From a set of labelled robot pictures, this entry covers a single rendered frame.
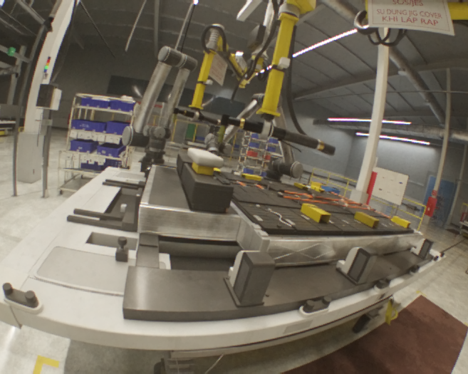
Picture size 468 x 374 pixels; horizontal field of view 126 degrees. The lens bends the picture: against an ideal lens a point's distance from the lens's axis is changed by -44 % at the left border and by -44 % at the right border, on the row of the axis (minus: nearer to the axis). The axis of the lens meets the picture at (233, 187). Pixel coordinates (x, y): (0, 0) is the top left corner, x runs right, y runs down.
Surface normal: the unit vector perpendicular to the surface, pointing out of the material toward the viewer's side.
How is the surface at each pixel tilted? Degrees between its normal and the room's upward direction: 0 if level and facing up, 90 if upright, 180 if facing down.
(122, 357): 0
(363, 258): 90
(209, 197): 90
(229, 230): 90
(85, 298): 0
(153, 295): 0
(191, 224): 90
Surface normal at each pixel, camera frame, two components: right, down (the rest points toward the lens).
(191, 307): 0.22, -0.96
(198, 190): 0.32, 0.25
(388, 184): -0.88, -0.11
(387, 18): -0.72, -0.03
